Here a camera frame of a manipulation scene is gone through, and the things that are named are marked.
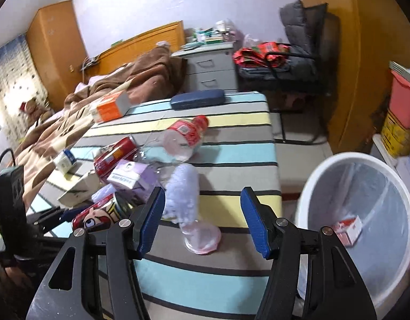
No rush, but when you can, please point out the clear bottle purple label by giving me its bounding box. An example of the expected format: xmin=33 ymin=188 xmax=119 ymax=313
xmin=161 ymin=164 xmax=222 ymax=255

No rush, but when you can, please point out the white round trash bin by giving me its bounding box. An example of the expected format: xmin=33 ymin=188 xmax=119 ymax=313
xmin=296 ymin=152 xmax=410 ymax=312

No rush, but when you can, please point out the white low shelf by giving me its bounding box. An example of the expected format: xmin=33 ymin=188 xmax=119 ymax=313
xmin=372 ymin=133 xmax=410 ymax=181

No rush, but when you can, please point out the patterned curtain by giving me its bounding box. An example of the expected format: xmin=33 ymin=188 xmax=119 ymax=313
xmin=0 ymin=35 xmax=47 ymax=147

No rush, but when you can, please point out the black chair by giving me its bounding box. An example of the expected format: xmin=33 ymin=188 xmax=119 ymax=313
xmin=238 ymin=3 xmax=340 ymax=144

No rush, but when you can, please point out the pink plastic bucket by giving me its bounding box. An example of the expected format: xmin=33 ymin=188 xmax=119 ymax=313
xmin=390 ymin=70 xmax=410 ymax=130

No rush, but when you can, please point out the red patterned bag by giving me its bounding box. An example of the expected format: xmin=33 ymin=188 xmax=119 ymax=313
xmin=233 ymin=41 xmax=292 ymax=70

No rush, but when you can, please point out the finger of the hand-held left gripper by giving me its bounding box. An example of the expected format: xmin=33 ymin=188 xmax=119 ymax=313
xmin=25 ymin=207 xmax=79 ymax=224
xmin=35 ymin=223 xmax=75 ymax=241

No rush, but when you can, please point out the brown teddy bear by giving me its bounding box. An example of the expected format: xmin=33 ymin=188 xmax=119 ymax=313
xmin=20 ymin=97 xmax=54 ymax=124

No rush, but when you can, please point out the striped bed sheet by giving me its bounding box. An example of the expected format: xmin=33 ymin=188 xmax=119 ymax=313
xmin=25 ymin=91 xmax=282 ymax=320

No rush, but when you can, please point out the orange and white box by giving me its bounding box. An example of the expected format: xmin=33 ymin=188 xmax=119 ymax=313
xmin=89 ymin=90 xmax=131 ymax=123

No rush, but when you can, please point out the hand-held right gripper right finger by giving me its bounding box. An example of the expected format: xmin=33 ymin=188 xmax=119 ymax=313
xmin=240 ymin=187 xmax=380 ymax=320

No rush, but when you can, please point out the yellow printed box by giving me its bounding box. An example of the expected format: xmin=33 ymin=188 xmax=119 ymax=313
xmin=381 ymin=110 xmax=410 ymax=159

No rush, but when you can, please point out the red drink can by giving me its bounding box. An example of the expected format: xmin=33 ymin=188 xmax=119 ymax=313
xmin=93 ymin=136 xmax=139 ymax=185

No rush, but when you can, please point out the white plastic packet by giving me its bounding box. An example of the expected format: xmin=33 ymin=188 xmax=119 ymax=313
xmin=57 ymin=170 xmax=100 ymax=207

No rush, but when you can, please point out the clear bin liner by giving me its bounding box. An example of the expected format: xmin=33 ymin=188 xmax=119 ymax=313
xmin=312 ymin=163 xmax=405 ymax=307

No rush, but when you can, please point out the pile of bottles and boxes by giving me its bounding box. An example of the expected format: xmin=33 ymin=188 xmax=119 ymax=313
xmin=181 ymin=20 xmax=239 ymax=45

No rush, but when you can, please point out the wooden headboard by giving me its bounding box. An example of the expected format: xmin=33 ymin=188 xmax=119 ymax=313
xmin=81 ymin=20 xmax=186 ymax=77

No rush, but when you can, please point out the brown patterned blanket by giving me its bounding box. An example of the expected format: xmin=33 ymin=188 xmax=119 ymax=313
xmin=11 ymin=45 xmax=189 ymax=187

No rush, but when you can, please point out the dark blue glasses case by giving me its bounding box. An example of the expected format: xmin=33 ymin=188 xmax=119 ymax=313
xmin=170 ymin=89 xmax=226 ymax=110

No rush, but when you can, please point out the pale purple carton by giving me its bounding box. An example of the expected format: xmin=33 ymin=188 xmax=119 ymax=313
xmin=106 ymin=159 xmax=159 ymax=204

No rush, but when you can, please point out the blue-capped bottle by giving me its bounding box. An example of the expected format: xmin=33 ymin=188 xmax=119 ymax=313
xmin=54 ymin=149 xmax=77 ymax=175

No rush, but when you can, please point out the stack of papers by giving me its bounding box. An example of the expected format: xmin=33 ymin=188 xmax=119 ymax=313
xmin=390 ymin=61 xmax=410 ymax=77

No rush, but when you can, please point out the grey padded cushion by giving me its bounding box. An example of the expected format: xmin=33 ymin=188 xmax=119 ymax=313
xmin=280 ymin=0 xmax=329 ymax=45

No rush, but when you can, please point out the tall wooden wardrobe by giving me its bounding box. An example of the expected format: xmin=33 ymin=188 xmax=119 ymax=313
xmin=296 ymin=0 xmax=395 ymax=154

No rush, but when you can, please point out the cartoon face can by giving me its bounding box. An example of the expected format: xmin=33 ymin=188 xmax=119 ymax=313
xmin=71 ymin=193 xmax=139 ymax=232

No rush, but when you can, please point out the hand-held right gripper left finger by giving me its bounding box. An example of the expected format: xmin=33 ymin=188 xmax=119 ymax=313
xmin=26 ymin=187 xmax=166 ymax=320

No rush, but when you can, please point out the grey bedside cabinet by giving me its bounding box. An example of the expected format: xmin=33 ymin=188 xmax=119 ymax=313
xmin=172 ymin=42 xmax=240 ymax=94

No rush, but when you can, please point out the red and white small box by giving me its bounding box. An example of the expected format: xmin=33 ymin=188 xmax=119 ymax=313
xmin=332 ymin=215 xmax=363 ymax=247

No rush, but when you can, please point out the red label plastic bottle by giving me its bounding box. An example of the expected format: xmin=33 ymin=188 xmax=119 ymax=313
xmin=162 ymin=115 xmax=209 ymax=161

